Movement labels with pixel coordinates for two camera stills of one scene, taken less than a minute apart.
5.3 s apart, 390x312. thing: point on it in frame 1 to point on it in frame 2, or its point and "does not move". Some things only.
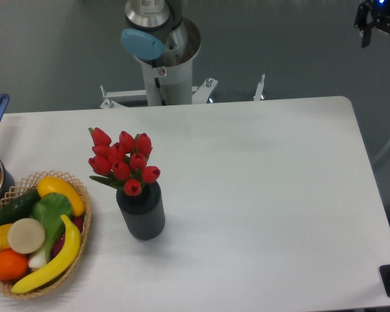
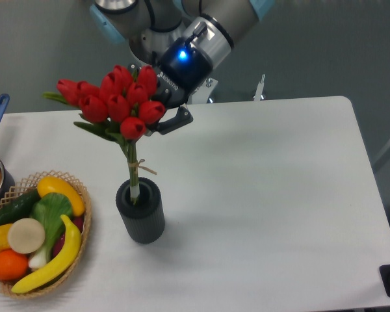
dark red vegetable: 78,222 does not move
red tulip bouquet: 124,164 to 119,107
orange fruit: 10,265 does not move
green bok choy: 52,210 does not move
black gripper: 387,15 to 181,67
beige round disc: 26,235 does not move
